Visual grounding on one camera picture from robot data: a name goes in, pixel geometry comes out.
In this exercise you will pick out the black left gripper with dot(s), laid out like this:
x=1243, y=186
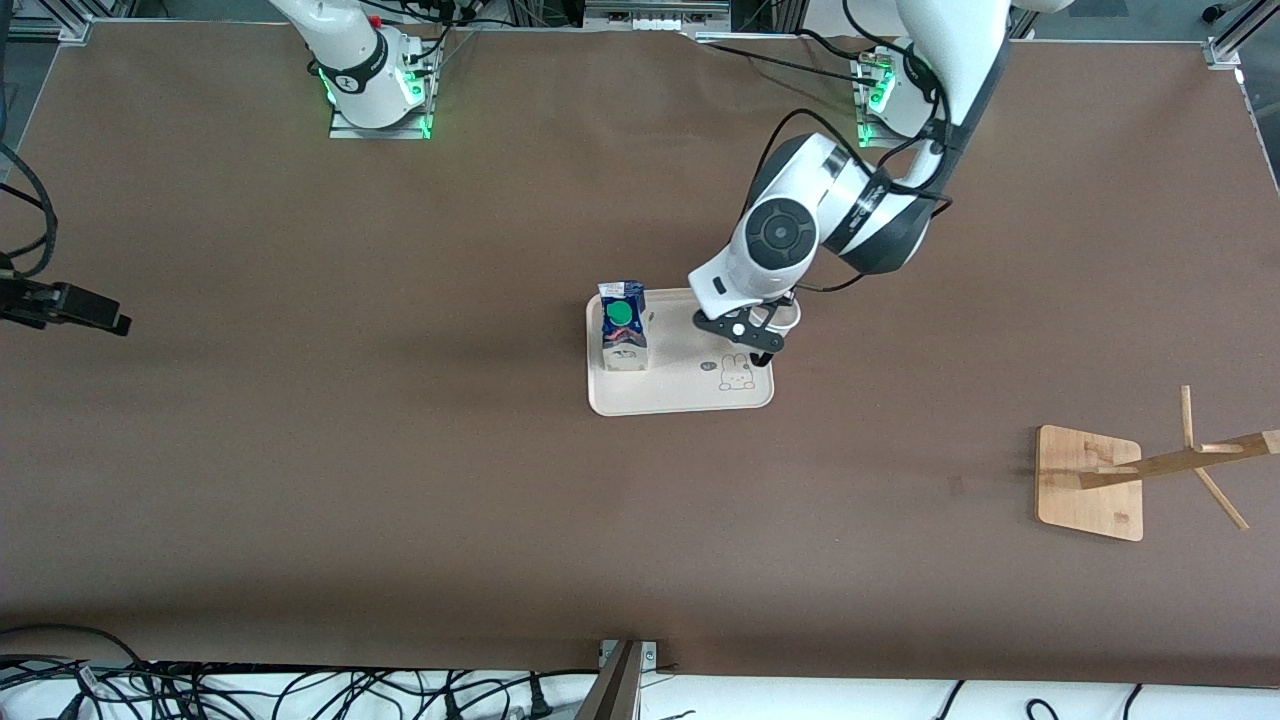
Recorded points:
x=760, y=359

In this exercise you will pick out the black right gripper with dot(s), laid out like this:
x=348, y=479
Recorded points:
x=42, y=303

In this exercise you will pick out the white smiley enamel cup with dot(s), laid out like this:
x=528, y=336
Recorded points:
x=787, y=318

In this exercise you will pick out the blue milk carton green cap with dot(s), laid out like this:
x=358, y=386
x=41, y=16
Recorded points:
x=622, y=345

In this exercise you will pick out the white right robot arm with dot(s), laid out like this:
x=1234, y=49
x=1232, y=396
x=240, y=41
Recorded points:
x=365, y=90

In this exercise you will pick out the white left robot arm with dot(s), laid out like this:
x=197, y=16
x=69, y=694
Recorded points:
x=960, y=60

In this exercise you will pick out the cream tray with rabbit print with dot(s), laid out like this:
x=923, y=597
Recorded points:
x=680, y=385

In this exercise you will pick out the wooden mug stand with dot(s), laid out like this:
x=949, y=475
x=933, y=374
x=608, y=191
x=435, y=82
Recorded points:
x=1085, y=480

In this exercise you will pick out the grey power strip box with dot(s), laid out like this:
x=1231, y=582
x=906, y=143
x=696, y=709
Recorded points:
x=655, y=12

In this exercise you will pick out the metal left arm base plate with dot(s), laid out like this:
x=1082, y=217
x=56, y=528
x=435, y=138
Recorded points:
x=866, y=135

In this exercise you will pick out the aluminium frame profile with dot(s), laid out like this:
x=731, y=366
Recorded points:
x=1235, y=40
x=60, y=30

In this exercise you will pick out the grey metal bracket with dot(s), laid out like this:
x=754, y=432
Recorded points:
x=620, y=690

